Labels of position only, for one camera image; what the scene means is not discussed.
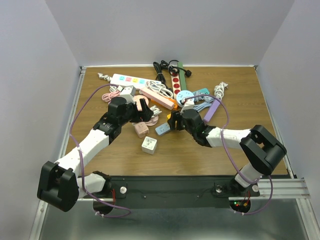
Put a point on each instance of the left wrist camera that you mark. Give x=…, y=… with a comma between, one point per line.
x=128, y=93

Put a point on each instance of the green power strip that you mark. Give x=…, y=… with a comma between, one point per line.
x=182, y=76

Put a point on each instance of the white cube socket adapter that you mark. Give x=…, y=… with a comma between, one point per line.
x=149, y=145

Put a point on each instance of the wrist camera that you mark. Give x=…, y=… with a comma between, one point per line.
x=128, y=93
x=188, y=105

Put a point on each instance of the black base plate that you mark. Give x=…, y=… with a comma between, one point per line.
x=171, y=192

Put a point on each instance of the purple power strip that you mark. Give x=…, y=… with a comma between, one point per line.
x=211, y=111

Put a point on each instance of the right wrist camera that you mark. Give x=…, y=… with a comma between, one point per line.
x=188, y=105

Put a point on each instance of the orange power strip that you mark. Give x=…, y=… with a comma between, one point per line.
x=169, y=103

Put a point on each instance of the pink round socket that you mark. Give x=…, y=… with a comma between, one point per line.
x=138, y=103

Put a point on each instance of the red and cream power strip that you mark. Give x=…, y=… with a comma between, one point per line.
x=175, y=80

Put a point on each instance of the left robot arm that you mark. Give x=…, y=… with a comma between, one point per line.
x=63, y=182

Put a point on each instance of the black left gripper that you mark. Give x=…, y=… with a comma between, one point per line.
x=143, y=116

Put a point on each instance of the light blue round socket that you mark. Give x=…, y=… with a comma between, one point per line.
x=182, y=95

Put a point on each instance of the light blue power strip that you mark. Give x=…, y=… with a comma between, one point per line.
x=162, y=129

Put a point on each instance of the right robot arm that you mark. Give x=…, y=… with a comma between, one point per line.
x=263, y=150

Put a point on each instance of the white strip with coloured sockets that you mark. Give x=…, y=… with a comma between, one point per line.
x=125, y=80

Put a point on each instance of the teal usb power strip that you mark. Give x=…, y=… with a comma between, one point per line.
x=202, y=91

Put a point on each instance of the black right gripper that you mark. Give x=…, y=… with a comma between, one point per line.
x=177, y=117

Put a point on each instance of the pink power strip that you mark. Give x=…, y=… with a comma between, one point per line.
x=151, y=94

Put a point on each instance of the pink cube socket adapter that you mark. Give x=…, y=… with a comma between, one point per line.
x=141, y=129

